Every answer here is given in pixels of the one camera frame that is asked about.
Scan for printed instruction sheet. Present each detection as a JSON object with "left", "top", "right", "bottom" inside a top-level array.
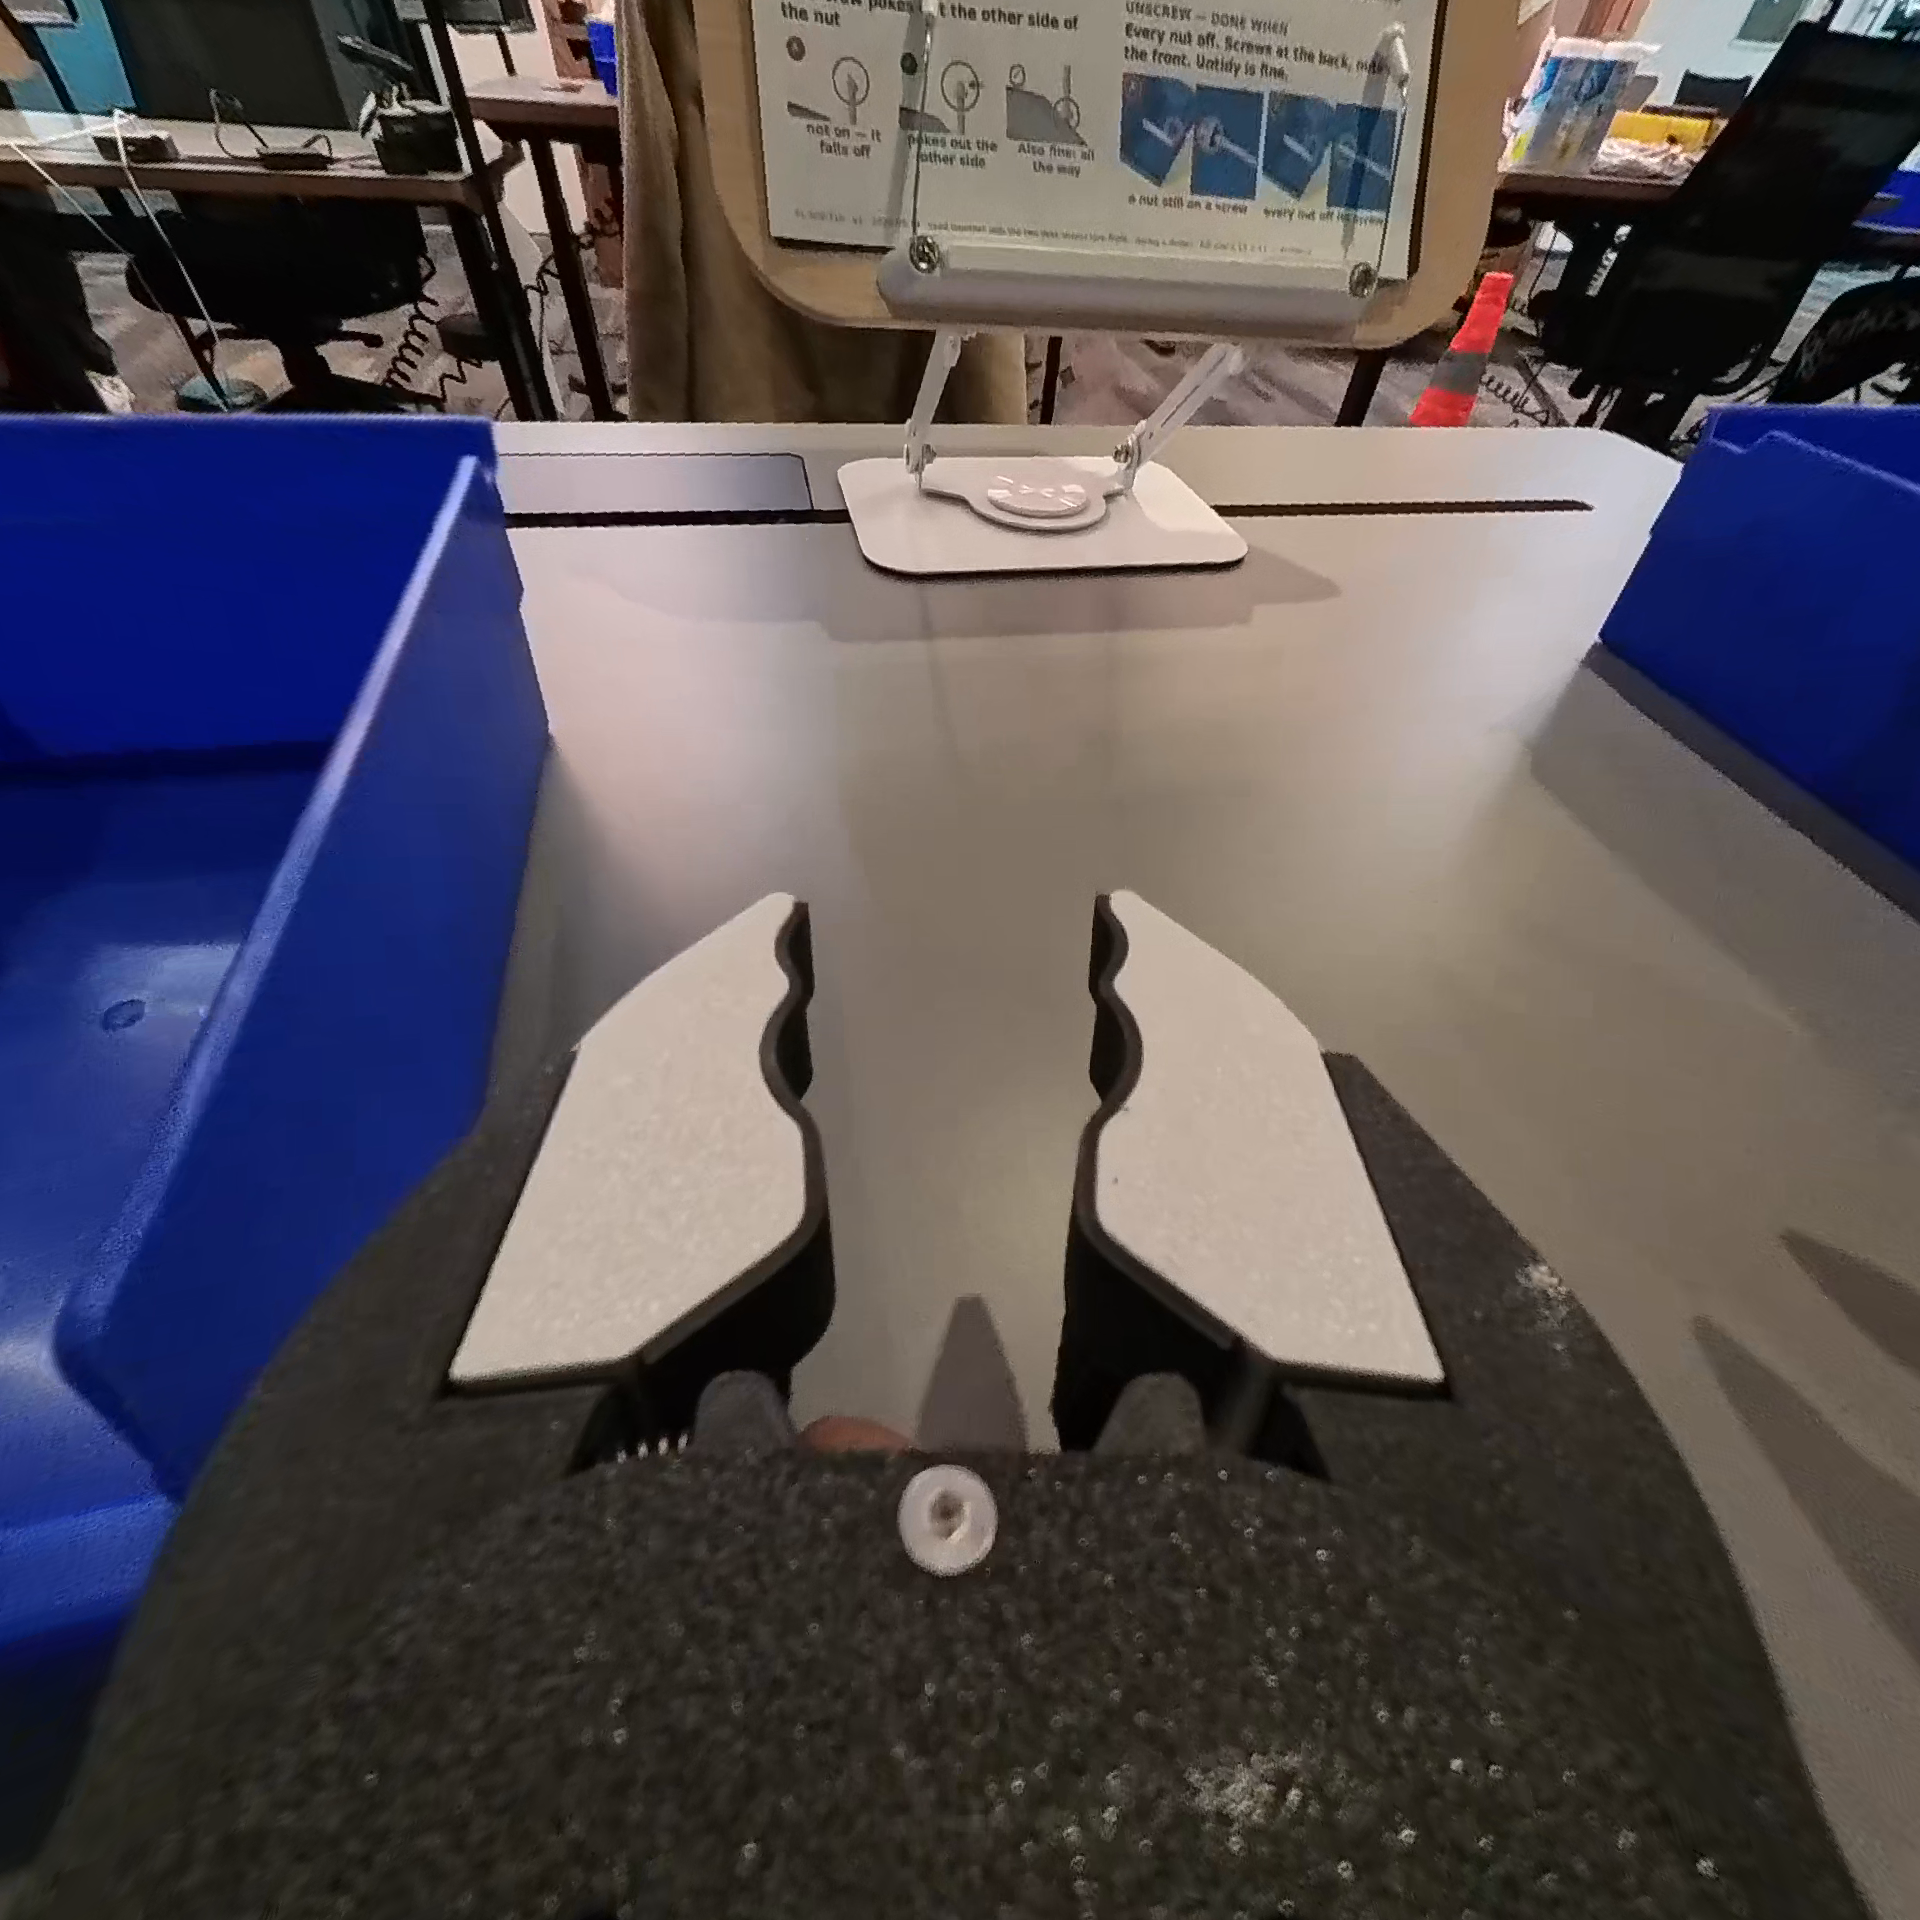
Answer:
[{"left": 750, "top": 0, "right": 1448, "bottom": 290}]

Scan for blue plastic parts bin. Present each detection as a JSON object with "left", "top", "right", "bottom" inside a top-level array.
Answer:
[
  {"left": 0, "top": 412, "right": 552, "bottom": 1673},
  {"left": 1592, "top": 403, "right": 1920, "bottom": 881}
]

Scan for wooden backing board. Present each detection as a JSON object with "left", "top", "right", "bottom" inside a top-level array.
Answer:
[{"left": 690, "top": 0, "right": 1490, "bottom": 354}]

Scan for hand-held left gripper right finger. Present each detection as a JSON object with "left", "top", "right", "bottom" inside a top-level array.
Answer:
[{"left": 1053, "top": 892, "right": 1451, "bottom": 1452}]

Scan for orange traffic cone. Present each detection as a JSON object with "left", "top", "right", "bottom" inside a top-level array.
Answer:
[{"left": 1408, "top": 270, "right": 1519, "bottom": 433}]

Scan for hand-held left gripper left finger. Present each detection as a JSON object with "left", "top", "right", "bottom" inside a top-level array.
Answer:
[{"left": 444, "top": 892, "right": 836, "bottom": 1450}]

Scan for black coiled cable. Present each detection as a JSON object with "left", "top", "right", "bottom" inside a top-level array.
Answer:
[{"left": 382, "top": 276, "right": 488, "bottom": 396}]

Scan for black mesh chair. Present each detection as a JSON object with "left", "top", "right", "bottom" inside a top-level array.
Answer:
[{"left": 1522, "top": 19, "right": 1920, "bottom": 443}]

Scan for tan fabric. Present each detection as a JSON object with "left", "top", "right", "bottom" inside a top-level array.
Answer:
[{"left": 620, "top": 0, "right": 1037, "bottom": 425}]

